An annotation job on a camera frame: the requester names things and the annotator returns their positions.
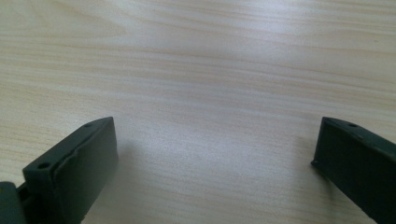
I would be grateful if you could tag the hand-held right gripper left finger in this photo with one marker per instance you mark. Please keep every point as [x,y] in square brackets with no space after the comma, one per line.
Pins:
[77,168]

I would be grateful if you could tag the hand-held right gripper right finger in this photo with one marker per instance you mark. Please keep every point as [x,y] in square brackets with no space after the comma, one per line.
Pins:
[358,161]

